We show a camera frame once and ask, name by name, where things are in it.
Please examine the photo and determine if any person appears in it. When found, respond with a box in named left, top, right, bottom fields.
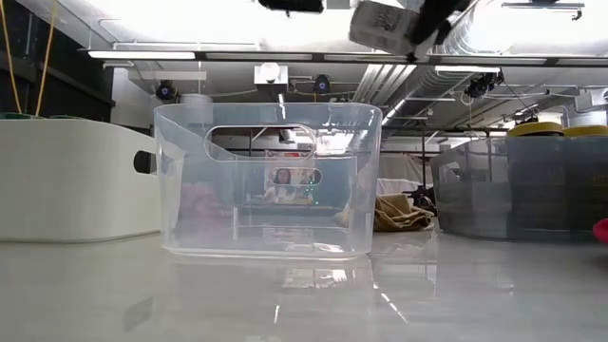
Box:
left=271, top=167, right=311, bottom=205

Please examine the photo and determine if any white-lid spice jar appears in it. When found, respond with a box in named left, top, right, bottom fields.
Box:
left=349, top=0, right=425, bottom=57

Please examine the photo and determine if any black table clamp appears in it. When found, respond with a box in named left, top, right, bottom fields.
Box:
left=408, top=186, right=436, bottom=216

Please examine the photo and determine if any red cloth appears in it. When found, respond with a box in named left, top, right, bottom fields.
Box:
left=592, top=218, right=608, bottom=245

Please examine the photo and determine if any white plastic bin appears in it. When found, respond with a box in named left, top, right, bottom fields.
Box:
left=0, top=118, right=161, bottom=243

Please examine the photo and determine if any tan cloth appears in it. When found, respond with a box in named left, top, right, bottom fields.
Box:
left=373, top=193, right=434, bottom=234

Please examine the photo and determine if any white overhead camera mount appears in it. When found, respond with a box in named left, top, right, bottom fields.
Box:
left=254, top=62, right=289, bottom=87

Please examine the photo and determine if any ribbed silver air duct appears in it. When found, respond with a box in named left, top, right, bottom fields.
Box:
left=353, top=18, right=443, bottom=120

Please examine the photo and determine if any yellow-lid spice jar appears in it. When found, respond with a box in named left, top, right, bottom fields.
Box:
left=562, top=123, right=608, bottom=241
left=505, top=121, right=565, bottom=241

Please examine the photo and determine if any pink cloth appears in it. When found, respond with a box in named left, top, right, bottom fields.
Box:
left=181, top=182, right=230, bottom=220

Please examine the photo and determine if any overhead frame bar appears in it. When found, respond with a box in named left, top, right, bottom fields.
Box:
left=78, top=47, right=608, bottom=67

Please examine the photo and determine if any clear plastic bin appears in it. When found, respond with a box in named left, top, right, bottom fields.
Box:
left=152, top=102, right=384, bottom=261

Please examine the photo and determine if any yellow cable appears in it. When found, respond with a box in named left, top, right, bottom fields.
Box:
left=34, top=0, right=59, bottom=118
left=0, top=0, right=24, bottom=115

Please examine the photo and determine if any grey translucent plastic bin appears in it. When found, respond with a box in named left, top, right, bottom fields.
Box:
left=429, top=135, right=608, bottom=242

